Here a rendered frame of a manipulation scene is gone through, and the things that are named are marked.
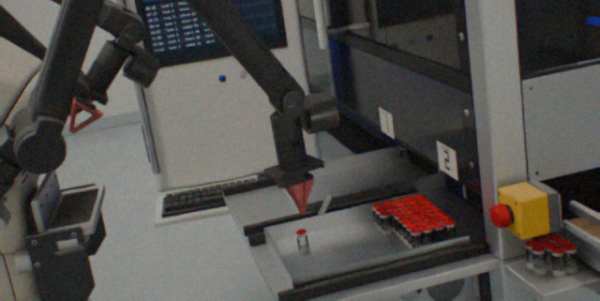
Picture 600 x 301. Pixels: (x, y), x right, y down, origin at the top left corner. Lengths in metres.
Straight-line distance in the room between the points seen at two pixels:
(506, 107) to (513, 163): 0.10
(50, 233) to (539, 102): 0.89
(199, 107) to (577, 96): 1.17
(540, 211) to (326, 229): 0.50
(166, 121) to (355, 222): 0.80
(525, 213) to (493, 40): 0.29
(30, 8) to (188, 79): 4.60
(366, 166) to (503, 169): 0.68
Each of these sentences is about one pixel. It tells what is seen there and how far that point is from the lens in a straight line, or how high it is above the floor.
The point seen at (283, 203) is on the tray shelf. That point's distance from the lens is 1.86.
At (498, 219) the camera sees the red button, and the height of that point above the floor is 1.00.
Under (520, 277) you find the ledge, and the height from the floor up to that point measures 0.88.
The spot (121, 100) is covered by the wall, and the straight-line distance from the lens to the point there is 6.87.
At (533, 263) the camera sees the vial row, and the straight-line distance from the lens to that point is 1.42.
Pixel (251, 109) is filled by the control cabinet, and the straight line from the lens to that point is 2.28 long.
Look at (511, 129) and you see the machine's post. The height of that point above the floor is 1.12.
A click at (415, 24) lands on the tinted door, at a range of 1.62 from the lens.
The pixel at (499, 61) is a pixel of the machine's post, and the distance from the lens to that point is 1.36.
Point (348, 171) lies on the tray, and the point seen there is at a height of 0.88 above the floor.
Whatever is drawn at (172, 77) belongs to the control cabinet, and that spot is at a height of 1.14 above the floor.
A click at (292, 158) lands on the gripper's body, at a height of 1.09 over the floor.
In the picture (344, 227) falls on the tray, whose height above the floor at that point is 0.88.
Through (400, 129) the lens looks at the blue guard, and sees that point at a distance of 1.80.
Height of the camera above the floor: 1.53
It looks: 16 degrees down
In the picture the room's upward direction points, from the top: 9 degrees counter-clockwise
